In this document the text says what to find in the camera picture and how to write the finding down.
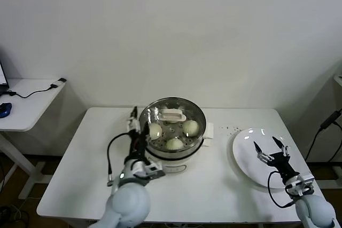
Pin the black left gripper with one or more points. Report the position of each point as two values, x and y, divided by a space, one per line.
137 148

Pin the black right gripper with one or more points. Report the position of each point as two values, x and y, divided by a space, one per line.
280 162

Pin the white steamed baozi bun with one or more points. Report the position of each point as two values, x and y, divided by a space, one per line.
190 127
155 129
175 144

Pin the glass pot lid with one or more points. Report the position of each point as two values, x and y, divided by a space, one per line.
172 116

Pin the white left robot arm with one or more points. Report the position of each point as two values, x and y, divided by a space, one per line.
128 204

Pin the stainless steel steamer basket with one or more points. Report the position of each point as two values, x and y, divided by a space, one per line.
209 130

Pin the white oval plate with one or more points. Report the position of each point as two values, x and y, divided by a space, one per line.
245 153

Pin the white electric cooking pot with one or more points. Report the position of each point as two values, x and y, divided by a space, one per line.
173 164

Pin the white shelf edge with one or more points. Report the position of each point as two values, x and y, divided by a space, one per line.
338 81

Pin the white side desk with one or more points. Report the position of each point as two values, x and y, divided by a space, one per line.
32 110

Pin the blue computer mouse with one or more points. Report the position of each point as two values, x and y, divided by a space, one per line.
5 109

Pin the black laptop computer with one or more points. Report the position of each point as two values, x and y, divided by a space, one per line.
2 78

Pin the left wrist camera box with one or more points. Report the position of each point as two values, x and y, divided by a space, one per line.
153 172

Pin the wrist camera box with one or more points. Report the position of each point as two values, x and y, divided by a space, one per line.
307 182
153 172

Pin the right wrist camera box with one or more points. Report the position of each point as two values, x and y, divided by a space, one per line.
307 182

